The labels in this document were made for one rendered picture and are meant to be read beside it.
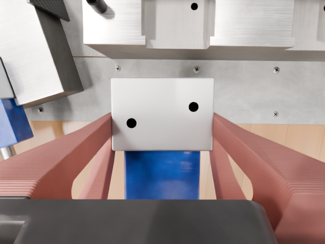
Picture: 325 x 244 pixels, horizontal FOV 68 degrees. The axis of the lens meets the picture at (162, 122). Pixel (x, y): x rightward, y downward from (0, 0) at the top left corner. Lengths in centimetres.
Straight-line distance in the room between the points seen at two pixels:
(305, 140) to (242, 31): 17
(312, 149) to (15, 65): 32
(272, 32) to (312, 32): 5
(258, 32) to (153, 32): 8
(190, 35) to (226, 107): 10
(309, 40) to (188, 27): 10
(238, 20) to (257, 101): 12
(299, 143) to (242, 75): 10
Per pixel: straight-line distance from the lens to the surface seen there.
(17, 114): 25
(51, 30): 26
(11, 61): 26
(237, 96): 28
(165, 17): 22
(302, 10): 24
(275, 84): 30
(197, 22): 22
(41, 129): 31
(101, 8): 19
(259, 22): 20
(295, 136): 32
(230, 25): 19
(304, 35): 24
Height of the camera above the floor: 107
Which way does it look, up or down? 82 degrees down
